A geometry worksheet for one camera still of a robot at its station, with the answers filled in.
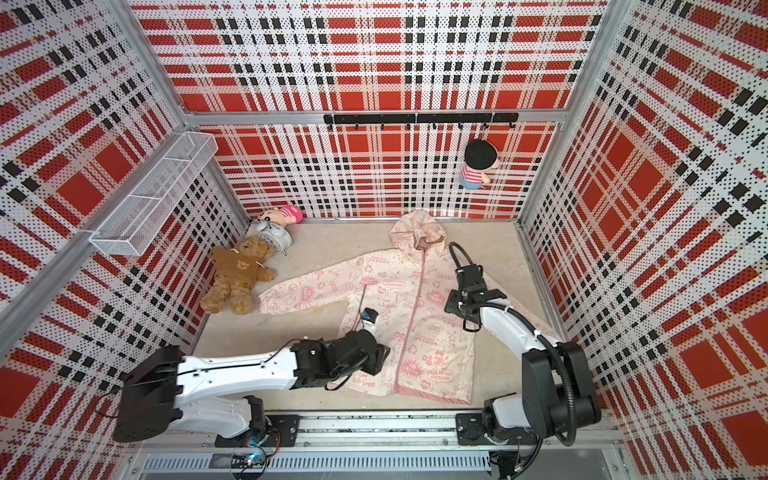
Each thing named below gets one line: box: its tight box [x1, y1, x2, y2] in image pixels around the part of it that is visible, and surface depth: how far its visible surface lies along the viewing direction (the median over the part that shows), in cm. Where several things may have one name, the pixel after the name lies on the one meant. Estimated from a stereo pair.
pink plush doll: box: [258, 205, 303, 227], surface depth 119 cm
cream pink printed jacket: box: [258, 210, 478, 405], surface depth 97 cm
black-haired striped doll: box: [460, 139, 499, 191], surface depth 97 cm
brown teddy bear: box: [200, 235, 277, 315], surface depth 100 cm
